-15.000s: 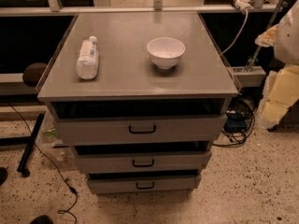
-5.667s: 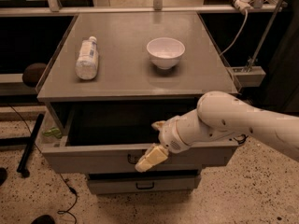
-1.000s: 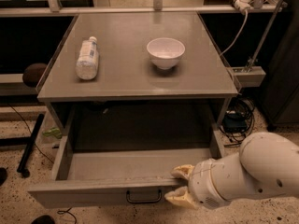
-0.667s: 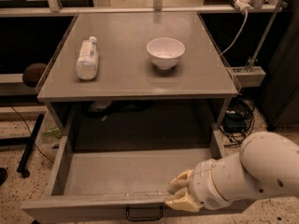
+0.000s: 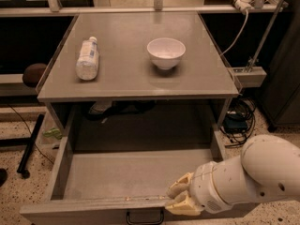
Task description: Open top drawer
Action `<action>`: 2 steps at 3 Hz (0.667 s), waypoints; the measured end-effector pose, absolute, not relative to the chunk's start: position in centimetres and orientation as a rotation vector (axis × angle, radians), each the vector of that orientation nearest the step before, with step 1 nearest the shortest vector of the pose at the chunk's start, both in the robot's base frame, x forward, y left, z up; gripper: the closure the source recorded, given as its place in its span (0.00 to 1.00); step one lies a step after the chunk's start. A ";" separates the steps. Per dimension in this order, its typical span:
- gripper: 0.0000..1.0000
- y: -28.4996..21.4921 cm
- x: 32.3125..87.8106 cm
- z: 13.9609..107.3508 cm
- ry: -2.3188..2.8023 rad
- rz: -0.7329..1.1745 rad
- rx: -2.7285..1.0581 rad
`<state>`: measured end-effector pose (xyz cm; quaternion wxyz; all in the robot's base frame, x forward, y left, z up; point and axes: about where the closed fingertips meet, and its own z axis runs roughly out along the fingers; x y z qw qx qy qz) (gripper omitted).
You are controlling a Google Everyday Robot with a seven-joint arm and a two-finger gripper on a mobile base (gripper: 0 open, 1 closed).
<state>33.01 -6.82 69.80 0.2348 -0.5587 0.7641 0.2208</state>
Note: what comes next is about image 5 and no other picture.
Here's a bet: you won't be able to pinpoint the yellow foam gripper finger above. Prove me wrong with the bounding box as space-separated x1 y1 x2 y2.
165 192 202 216
167 172 193 199

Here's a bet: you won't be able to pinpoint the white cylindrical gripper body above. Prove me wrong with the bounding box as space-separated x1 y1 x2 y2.
189 161 233 214

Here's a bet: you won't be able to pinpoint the grey top drawer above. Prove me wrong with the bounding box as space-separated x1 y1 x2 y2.
20 102 226 225

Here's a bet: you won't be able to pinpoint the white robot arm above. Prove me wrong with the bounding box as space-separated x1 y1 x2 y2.
165 135 300 216

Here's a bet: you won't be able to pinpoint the grey drawer cabinet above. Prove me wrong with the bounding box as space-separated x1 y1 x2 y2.
36 10 244 133

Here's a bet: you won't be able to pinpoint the white ceramic bowl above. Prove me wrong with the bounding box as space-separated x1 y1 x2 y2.
147 37 186 70

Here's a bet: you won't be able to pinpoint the green plastic object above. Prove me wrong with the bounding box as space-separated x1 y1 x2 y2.
43 127 62 140

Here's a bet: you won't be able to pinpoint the clear plastic water bottle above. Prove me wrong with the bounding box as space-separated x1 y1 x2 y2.
75 37 99 81

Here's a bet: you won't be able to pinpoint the black metal bar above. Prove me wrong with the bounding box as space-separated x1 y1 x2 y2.
17 114 44 179

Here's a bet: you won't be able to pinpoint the brown round ball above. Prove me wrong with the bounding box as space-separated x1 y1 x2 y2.
22 63 47 87

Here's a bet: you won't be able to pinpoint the slanted metal rod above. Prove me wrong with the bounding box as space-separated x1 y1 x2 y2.
244 0 285 72

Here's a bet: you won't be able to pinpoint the tangled black cables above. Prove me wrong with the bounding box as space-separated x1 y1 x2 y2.
219 96 257 149

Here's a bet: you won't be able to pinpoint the grey metal rail frame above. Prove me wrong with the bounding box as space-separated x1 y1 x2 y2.
228 67 266 89

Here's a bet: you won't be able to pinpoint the white power cable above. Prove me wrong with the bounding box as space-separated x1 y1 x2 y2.
219 8 250 57

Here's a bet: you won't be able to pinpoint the black floor cable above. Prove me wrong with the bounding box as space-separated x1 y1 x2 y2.
7 104 56 165

